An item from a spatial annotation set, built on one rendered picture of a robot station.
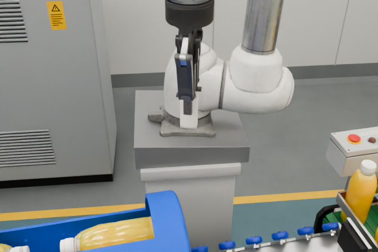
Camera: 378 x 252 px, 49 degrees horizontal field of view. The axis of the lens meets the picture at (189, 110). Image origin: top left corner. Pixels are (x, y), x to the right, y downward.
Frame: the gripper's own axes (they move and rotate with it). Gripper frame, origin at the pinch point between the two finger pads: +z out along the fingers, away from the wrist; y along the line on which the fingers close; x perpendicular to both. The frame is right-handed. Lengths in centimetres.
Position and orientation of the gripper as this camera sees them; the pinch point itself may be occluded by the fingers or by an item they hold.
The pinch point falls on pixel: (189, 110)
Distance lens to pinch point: 73.2
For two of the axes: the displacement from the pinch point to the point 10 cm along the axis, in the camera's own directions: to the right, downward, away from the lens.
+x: 9.9, 0.9, -1.4
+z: 0.0, 8.5, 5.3
